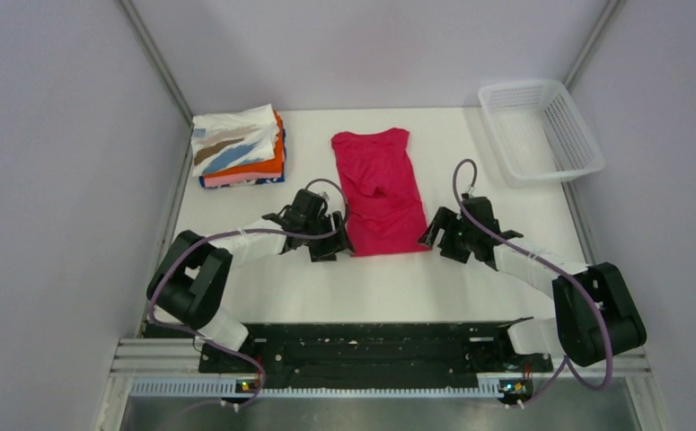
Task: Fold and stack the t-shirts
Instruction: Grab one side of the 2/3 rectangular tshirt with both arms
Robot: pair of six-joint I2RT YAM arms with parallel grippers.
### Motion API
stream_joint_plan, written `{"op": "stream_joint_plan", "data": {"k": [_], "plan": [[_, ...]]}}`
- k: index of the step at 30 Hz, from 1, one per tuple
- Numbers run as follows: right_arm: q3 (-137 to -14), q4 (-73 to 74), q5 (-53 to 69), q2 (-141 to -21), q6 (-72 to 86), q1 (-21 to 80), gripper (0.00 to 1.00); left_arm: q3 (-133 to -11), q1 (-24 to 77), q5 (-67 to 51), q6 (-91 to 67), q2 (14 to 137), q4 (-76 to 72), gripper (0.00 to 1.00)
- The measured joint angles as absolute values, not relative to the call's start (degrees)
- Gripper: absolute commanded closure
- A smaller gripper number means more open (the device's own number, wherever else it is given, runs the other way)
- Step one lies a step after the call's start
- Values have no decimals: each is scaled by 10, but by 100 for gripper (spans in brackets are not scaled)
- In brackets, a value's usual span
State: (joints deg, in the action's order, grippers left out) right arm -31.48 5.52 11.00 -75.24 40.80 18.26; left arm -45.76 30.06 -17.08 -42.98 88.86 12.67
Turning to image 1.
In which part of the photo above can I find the aluminium rail frame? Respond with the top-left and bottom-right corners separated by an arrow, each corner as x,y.
109,338 -> 652,379

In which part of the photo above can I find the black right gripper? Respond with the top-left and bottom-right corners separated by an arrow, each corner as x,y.
418,207 -> 478,263

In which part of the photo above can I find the white slotted cable duct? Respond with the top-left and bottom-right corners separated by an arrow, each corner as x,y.
129,378 -> 504,399

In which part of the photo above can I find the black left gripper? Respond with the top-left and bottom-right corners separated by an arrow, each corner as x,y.
303,210 -> 356,261

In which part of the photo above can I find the blue folded t-shirt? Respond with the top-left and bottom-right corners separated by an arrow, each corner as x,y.
198,125 -> 286,189

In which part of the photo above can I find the orange folded t-shirt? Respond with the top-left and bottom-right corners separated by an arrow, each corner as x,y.
191,104 -> 286,183

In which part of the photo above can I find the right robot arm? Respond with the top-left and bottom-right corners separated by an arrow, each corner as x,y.
418,194 -> 648,370

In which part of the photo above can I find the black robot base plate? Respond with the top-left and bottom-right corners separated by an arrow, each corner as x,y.
145,321 -> 554,391

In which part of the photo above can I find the white patterned folded t-shirt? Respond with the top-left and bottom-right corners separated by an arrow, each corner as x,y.
190,104 -> 279,177

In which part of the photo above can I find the white plastic basket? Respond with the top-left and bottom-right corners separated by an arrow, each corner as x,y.
478,79 -> 605,188

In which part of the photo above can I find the crimson red t-shirt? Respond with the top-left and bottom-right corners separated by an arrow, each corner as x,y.
330,128 -> 428,257

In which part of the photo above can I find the pink folded t-shirt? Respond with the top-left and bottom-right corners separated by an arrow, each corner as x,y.
199,172 -> 285,189

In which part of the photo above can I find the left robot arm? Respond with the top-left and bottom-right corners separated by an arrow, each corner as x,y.
146,188 -> 355,375

